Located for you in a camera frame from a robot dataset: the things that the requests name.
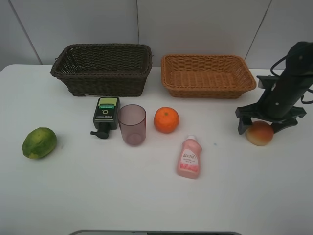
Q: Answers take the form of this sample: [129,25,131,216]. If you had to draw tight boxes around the dark brown wicker basket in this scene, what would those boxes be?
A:
[50,44,153,97]

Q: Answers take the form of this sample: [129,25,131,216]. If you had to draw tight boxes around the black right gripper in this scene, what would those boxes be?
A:
[235,72,313,135]

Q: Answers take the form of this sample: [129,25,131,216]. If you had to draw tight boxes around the black green pump bottle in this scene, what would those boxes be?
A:
[90,97,120,139]

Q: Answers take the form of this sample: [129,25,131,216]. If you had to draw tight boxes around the orange wicker basket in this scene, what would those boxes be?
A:
[161,54,256,99]

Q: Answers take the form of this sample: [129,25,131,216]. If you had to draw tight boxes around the translucent purple cup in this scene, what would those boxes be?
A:
[118,104,146,146]

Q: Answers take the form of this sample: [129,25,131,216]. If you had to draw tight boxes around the red yellow peach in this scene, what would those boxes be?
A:
[246,121,274,146]

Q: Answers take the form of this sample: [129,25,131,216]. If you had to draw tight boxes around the pink detergent bottle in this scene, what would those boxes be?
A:
[177,135,202,179]

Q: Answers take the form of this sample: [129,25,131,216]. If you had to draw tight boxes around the green mango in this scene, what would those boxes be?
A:
[22,127,57,159]

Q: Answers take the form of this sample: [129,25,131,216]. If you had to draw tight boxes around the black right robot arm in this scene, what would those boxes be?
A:
[235,42,313,135]

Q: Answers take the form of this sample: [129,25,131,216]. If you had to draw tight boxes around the orange tangerine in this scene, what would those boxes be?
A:
[154,107,180,134]

